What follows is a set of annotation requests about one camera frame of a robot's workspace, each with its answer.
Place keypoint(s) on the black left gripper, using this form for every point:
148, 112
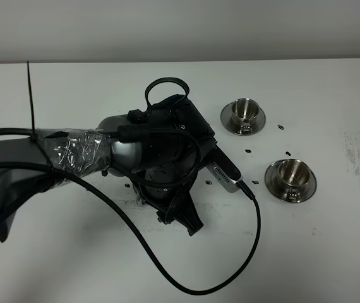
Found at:
173, 203

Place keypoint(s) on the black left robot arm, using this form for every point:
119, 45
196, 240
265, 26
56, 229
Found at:
160, 150

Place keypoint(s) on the near stainless steel saucer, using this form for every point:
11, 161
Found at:
271, 183

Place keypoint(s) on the stainless steel saucer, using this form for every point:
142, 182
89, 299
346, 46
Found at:
225, 118
271, 183

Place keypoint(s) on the far stainless steel saucer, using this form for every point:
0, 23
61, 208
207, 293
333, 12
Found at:
225, 118

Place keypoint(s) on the near stainless steel teacup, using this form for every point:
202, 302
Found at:
293, 180

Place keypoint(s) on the stainless steel teacup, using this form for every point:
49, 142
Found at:
293, 180
244, 112

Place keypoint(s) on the far stainless steel teacup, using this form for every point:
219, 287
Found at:
244, 112

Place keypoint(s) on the black zip tie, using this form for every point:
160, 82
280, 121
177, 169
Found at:
32, 94

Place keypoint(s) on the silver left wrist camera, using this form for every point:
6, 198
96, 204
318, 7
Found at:
223, 169

